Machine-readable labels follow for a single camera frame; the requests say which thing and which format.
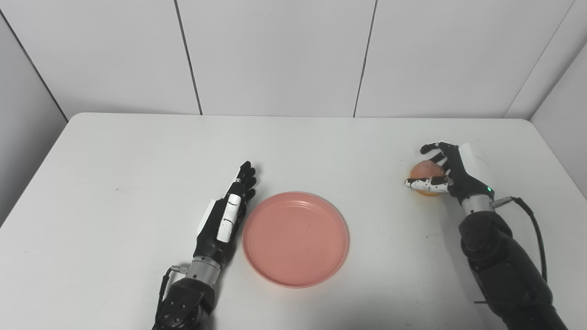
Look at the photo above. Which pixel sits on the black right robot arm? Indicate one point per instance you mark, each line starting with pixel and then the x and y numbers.
pixel 504 266

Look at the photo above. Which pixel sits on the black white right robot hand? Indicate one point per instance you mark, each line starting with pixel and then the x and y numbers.
pixel 465 178

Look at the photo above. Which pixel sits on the golden cream puff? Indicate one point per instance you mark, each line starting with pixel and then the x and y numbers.
pixel 424 170

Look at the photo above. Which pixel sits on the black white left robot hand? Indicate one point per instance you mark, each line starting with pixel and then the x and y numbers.
pixel 211 233

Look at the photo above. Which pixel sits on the pink round plate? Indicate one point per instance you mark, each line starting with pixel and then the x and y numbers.
pixel 296 240

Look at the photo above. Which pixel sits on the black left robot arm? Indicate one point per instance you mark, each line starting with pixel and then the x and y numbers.
pixel 188 300

